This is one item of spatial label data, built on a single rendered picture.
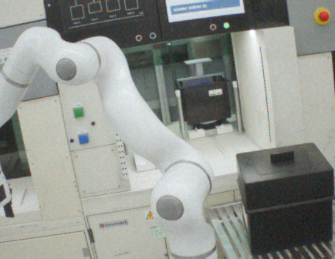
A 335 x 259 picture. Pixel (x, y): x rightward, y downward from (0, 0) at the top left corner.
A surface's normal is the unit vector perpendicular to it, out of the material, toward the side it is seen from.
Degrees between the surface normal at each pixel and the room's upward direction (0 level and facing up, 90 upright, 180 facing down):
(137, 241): 90
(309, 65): 90
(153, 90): 90
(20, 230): 90
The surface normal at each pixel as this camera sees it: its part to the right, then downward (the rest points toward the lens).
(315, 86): 0.12, 0.25
